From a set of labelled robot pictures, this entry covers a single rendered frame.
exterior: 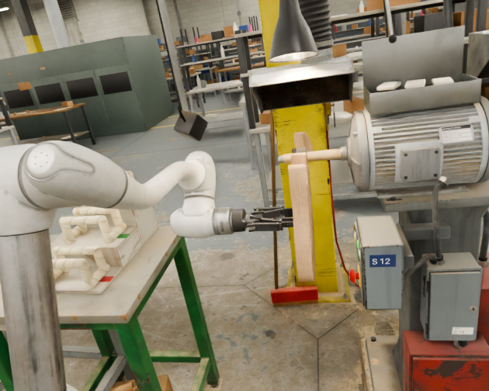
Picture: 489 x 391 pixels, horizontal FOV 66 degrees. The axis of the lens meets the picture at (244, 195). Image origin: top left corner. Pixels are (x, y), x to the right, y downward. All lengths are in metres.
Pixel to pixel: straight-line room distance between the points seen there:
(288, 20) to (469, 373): 1.20
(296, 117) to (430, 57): 0.97
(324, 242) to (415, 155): 1.36
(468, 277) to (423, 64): 0.64
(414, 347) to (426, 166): 0.62
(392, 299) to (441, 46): 0.74
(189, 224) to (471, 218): 0.85
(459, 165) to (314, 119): 1.07
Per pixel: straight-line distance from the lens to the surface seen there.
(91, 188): 0.77
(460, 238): 1.33
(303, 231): 1.05
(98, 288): 1.40
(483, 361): 1.48
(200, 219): 1.22
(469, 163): 1.22
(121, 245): 1.47
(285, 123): 2.12
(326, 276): 2.54
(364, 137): 1.13
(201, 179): 1.22
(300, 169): 0.98
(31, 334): 0.94
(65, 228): 1.56
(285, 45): 1.05
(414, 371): 1.47
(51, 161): 0.74
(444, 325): 1.38
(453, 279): 1.28
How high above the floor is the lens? 1.64
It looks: 22 degrees down
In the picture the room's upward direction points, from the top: 10 degrees counter-clockwise
